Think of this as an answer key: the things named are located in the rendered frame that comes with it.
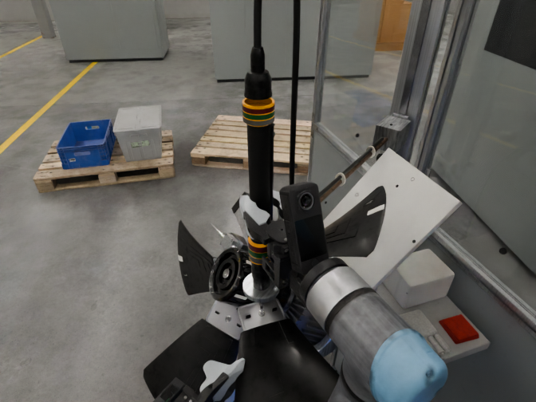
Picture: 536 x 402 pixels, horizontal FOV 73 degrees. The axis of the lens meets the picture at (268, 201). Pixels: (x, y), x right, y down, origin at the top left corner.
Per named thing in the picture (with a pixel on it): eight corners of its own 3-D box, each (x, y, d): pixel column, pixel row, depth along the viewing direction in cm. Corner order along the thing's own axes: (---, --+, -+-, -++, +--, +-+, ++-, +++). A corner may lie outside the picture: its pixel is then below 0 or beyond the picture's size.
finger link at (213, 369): (221, 337, 66) (185, 380, 60) (246, 352, 63) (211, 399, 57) (224, 348, 68) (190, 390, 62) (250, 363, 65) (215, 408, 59)
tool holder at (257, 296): (263, 263, 74) (263, 226, 69) (292, 279, 71) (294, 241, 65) (235, 291, 69) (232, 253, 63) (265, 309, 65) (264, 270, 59)
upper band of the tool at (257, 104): (256, 113, 52) (255, 93, 51) (280, 120, 50) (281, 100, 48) (236, 123, 49) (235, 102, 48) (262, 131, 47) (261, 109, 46)
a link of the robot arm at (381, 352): (384, 439, 35) (403, 396, 31) (319, 349, 43) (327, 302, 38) (439, 400, 39) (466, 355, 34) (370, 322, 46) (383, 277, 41)
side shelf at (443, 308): (411, 265, 134) (412, 258, 132) (487, 348, 106) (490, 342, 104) (353, 280, 128) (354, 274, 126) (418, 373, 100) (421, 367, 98)
